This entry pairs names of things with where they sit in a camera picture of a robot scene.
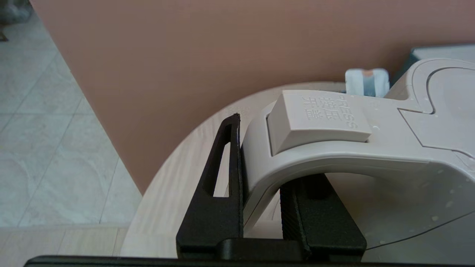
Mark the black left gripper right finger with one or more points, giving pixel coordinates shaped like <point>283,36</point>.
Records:
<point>323,222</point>

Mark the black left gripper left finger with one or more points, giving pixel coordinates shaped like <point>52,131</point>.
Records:
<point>215,222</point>

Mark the white electric kettle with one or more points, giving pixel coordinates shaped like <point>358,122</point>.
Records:
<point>371,148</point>

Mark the blue-grey tissue box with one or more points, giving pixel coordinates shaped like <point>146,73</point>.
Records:
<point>445,53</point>

